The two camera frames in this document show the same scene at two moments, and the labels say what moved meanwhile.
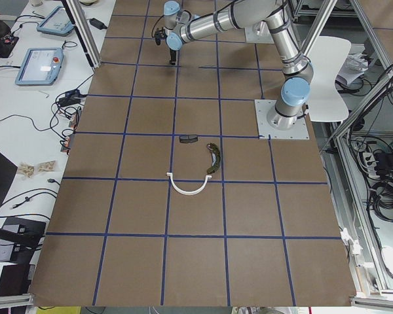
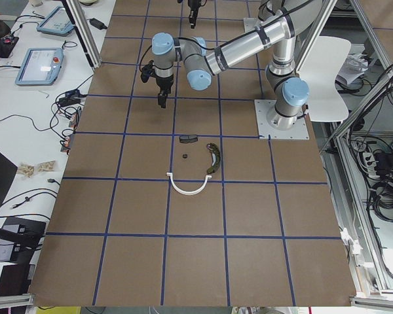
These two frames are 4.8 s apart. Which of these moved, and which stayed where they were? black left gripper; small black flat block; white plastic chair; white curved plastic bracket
Moved: black left gripper
Stayed: small black flat block; white curved plastic bracket; white plastic chair
